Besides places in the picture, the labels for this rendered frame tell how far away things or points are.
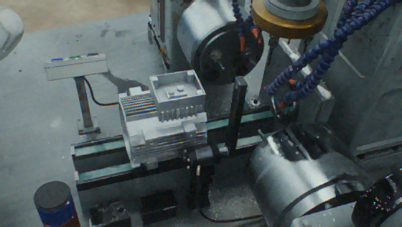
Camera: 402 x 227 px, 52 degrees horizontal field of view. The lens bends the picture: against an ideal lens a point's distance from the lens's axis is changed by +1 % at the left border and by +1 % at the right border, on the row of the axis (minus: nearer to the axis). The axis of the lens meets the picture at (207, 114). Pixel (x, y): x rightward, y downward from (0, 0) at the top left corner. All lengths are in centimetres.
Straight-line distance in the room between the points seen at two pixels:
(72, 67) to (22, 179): 36
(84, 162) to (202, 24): 54
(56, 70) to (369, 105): 85
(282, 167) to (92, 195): 53
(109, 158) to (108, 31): 77
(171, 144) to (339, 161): 41
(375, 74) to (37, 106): 108
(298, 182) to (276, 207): 8
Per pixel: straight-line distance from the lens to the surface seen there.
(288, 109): 121
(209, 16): 129
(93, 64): 124
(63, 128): 144
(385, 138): 133
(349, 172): 91
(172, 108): 101
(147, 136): 101
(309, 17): 98
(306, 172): 88
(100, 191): 116
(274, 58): 126
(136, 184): 118
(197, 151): 102
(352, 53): 116
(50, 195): 76
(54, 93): 157
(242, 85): 89
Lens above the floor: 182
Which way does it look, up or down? 45 degrees down
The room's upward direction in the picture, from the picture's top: 6 degrees clockwise
